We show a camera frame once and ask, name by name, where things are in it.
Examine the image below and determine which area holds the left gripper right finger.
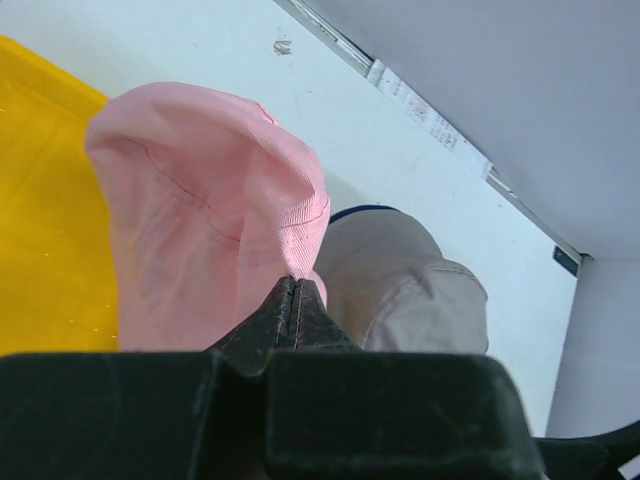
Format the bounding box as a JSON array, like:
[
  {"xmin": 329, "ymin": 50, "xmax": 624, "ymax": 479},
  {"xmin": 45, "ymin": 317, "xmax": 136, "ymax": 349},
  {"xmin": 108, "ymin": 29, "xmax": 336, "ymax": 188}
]
[{"xmin": 264, "ymin": 281, "xmax": 542, "ymax": 479}]

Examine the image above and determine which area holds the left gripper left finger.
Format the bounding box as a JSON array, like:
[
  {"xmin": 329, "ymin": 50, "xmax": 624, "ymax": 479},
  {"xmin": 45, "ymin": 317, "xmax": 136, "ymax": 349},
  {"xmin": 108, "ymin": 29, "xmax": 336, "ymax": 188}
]
[{"xmin": 1, "ymin": 278, "xmax": 296, "ymax": 479}]

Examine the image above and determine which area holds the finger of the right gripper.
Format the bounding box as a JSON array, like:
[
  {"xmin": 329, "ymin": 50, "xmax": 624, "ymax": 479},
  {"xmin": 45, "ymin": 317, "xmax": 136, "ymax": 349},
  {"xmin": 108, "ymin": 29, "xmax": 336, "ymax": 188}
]
[{"xmin": 535, "ymin": 421, "xmax": 639, "ymax": 480}]

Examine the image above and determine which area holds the grey hat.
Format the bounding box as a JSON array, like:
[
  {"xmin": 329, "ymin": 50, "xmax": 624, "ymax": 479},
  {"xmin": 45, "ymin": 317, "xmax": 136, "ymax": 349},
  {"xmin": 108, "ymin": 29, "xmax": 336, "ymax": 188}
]
[{"xmin": 315, "ymin": 209, "xmax": 489, "ymax": 355}]

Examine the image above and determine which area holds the pink hat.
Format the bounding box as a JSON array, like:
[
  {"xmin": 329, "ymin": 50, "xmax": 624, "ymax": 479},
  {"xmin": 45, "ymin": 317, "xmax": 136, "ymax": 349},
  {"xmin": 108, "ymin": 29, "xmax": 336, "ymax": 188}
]
[{"xmin": 85, "ymin": 82, "xmax": 331, "ymax": 352}]

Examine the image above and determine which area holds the blue hat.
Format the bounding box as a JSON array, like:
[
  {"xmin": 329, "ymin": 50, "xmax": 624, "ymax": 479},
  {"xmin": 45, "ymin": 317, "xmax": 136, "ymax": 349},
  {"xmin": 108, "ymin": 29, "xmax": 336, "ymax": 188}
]
[{"xmin": 329, "ymin": 204, "xmax": 396, "ymax": 224}]

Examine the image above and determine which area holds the yellow plastic bin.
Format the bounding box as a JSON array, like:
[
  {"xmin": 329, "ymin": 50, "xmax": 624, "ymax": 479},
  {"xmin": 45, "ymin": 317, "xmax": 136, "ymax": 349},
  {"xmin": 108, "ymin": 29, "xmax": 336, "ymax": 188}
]
[{"xmin": 1, "ymin": 37, "xmax": 118, "ymax": 354}]

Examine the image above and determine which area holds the blue corner label right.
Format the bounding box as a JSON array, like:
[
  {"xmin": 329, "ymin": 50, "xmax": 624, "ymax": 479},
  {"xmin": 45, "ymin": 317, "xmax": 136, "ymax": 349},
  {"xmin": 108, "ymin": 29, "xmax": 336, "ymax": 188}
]
[{"xmin": 553, "ymin": 245, "xmax": 581, "ymax": 277}]

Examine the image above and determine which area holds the white paper strip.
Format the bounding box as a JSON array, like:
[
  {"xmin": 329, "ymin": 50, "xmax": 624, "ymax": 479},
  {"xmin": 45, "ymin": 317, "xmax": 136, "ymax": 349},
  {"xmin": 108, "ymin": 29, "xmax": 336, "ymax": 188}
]
[{"xmin": 366, "ymin": 59, "xmax": 493, "ymax": 180}]

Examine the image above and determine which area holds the small white tape scrap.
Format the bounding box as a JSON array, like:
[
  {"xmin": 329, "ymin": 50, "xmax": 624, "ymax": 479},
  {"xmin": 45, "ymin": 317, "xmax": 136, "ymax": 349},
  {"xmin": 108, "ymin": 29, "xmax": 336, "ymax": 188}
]
[{"xmin": 273, "ymin": 39, "xmax": 292, "ymax": 56}]

